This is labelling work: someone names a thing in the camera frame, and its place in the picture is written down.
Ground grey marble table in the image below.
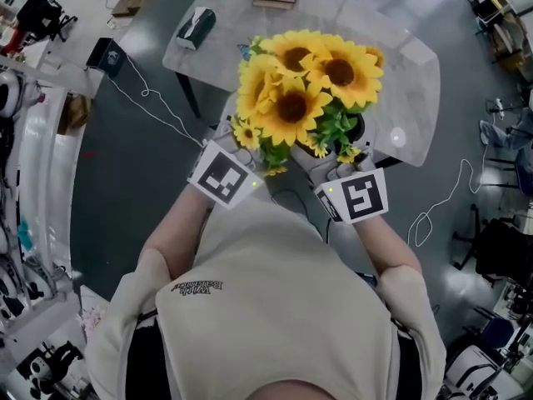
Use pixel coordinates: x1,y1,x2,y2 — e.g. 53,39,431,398
161,0,442,168

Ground looped white cable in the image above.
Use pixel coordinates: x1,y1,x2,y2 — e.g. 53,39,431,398
406,112,497,248

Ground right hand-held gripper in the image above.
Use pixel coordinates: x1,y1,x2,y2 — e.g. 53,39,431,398
290,147,391,225

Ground black chair with jacket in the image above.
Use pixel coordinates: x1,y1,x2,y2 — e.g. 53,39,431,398
451,203,533,283

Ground blue chair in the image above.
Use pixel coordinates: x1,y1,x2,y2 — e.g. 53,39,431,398
462,306,520,352

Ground person's right forearm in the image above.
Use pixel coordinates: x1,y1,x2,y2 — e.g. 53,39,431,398
351,212,424,275

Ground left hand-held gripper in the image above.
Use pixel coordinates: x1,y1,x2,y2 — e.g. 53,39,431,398
187,117,266,212

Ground person's left forearm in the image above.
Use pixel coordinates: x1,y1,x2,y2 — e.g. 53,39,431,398
141,181,218,275

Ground black office chair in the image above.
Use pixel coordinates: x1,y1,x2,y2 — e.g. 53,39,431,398
15,0,79,43

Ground person's beige t-shirt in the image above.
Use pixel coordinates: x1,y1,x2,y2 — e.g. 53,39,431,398
85,197,449,400

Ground white shelf unit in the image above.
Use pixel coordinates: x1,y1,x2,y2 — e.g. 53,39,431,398
0,54,87,341

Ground dark green tissue box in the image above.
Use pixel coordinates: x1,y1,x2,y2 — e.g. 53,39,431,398
175,6,217,51

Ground long white cable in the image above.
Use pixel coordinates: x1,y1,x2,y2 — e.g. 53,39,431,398
123,52,209,148

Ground black box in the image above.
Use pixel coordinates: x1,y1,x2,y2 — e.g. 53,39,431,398
85,37,127,79

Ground yellow sunflower flowers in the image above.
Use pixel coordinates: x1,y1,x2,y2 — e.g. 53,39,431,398
231,29,386,178

